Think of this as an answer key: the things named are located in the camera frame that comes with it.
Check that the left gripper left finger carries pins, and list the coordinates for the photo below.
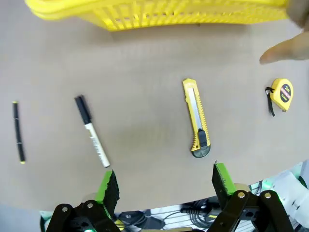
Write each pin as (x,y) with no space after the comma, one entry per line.
(106,191)

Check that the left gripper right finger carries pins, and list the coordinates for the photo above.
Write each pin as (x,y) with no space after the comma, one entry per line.
(224,183)

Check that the yellow utility knife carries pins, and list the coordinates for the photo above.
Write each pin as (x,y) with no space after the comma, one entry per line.
(196,116)

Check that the black pen yellow ends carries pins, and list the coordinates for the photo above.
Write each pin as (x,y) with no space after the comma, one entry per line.
(18,133)

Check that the yellow plastic shopping basket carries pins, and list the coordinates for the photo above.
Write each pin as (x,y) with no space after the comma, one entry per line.
(169,14)

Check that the person's left hand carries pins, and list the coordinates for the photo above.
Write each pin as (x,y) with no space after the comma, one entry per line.
(289,50)

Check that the white marker black cap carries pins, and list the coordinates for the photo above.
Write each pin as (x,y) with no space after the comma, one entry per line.
(93,135)

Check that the yellow tape measure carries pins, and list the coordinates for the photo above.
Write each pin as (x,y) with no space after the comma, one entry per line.
(283,94)

